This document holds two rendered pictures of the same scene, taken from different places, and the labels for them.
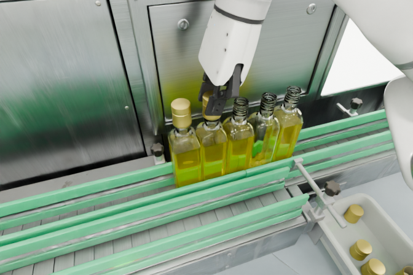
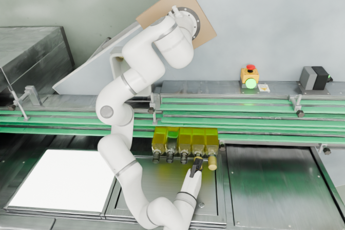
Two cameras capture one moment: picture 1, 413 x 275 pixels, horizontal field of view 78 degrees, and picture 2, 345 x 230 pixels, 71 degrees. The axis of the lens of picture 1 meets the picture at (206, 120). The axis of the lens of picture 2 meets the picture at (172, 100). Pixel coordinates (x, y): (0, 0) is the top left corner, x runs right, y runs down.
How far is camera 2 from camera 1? 0.58 m
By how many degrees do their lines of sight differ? 13
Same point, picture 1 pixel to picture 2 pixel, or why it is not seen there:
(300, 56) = not seen: hidden behind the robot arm
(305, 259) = not seen: hidden behind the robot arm
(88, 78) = (248, 190)
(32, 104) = (275, 184)
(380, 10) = (136, 185)
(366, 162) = not seen: hidden behind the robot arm
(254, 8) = (185, 196)
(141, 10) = (221, 213)
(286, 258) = (170, 76)
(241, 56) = (190, 180)
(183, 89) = (203, 174)
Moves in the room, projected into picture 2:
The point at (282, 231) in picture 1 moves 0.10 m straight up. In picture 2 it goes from (173, 93) to (171, 107)
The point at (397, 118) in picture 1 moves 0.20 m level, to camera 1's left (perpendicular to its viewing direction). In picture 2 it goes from (130, 138) to (182, 152)
